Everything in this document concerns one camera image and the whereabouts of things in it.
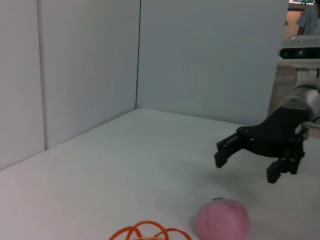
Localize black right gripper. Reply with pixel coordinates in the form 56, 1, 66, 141
214, 106, 312, 184

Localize pink plush peach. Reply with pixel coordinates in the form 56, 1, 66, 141
194, 196, 251, 240

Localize orange plastic wire basket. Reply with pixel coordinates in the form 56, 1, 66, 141
107, 220, 193, 240

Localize person in blue shirt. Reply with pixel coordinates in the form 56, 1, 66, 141
296, 0, 320, 36

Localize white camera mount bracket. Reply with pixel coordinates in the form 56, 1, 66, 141
291, 61, 320, 87

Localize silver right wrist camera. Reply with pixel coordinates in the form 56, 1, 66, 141
278, 35, 320, 62

